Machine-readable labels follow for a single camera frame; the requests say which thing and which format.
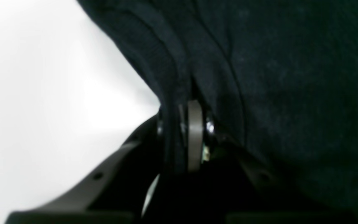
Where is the black T-shirt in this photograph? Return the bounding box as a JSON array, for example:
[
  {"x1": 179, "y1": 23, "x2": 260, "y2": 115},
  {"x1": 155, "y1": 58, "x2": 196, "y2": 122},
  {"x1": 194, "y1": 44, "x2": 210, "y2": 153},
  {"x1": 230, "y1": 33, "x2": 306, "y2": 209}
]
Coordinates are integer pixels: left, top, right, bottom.
[{"x1": 78, "y1": 0, "x2": 358, "y2": 218}]

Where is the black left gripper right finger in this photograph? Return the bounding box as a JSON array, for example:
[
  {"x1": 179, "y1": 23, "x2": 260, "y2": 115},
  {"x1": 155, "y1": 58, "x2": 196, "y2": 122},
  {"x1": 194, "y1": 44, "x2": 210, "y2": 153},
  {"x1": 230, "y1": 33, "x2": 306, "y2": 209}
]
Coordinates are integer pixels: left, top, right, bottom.
[{"x1": 187, "y1": 100, "x2": 353, "y2": 224}]

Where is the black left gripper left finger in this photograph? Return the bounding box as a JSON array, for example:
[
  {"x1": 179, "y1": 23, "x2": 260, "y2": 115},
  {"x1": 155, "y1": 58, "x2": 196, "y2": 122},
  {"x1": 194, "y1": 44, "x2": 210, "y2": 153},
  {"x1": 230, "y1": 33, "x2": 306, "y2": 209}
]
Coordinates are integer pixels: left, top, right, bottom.
[{"x1": 6, "y1": 110, "x2": 165, "y2": 224}]

